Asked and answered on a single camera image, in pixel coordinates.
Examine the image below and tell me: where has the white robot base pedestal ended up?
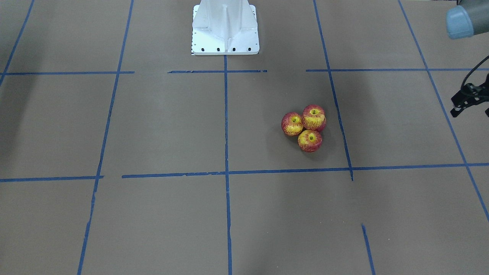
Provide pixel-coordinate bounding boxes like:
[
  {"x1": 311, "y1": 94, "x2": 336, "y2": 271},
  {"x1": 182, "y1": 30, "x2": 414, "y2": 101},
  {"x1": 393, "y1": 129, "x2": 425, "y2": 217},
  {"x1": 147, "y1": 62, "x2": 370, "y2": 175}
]
[{"x1": 191, "y1": 0, "x2": 260, "y2": 55}]

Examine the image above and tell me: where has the front red yellow apple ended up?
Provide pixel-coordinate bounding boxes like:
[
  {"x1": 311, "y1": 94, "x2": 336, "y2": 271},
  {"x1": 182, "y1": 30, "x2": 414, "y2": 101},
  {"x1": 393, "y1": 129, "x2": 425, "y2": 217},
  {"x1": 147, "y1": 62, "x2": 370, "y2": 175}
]
[{"x1": 298, "y1": 130, "x2": 323, "y2": 153}]

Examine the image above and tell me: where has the back red yellow apple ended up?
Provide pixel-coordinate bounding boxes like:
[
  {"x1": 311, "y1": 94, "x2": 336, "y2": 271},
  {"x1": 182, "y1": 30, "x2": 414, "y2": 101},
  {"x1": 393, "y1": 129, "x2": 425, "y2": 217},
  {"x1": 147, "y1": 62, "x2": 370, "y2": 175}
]
[{"x1": 316, "y1": 118, "x2": 327, "y2": 133}]

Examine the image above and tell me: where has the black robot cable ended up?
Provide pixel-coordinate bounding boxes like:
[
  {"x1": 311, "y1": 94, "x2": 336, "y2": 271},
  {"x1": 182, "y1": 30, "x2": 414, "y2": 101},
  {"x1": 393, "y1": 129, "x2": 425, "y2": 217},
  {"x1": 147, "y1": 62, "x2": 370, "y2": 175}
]
[{"x1": 460, "y1": 55, "x2": 489, "y2": 96}]

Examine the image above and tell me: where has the lone red yellow apple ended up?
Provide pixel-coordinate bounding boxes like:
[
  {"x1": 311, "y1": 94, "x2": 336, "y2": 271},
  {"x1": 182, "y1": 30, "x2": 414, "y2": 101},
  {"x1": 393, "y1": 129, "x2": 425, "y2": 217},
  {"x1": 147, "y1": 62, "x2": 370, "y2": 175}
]
[{"x1": 302, "y1": 104, "x2": 326, "y2": 130}]

